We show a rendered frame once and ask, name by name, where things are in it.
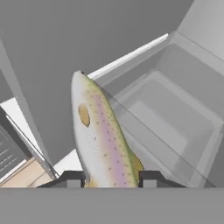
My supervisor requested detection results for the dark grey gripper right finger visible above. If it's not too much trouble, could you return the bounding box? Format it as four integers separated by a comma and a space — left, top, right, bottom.
137, 170, 187, 189

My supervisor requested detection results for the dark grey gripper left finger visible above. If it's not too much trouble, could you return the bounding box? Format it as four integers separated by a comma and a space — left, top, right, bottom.
37, 170, 86, 189

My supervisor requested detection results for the silver pink spotted fish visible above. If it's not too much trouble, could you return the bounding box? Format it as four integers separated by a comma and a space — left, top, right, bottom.
70, 69, 145, 189

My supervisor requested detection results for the translucent door shelf bin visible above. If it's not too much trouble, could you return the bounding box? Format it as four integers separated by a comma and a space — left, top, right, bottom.
108, 69, 224, 189

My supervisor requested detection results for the beige wooden cupboard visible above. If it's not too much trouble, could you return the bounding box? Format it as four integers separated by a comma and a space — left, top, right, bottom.
0, 157, 56, 189

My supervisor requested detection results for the dark grey appliance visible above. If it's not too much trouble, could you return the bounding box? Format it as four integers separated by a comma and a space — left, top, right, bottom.
0, 107, 32, 179

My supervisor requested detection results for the white door seal strip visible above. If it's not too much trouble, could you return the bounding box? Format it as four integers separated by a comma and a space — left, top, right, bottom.
87, 32, 170, 81

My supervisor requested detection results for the silver bar handle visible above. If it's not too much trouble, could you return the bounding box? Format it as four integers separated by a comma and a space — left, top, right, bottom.
4, 113, 60, 180

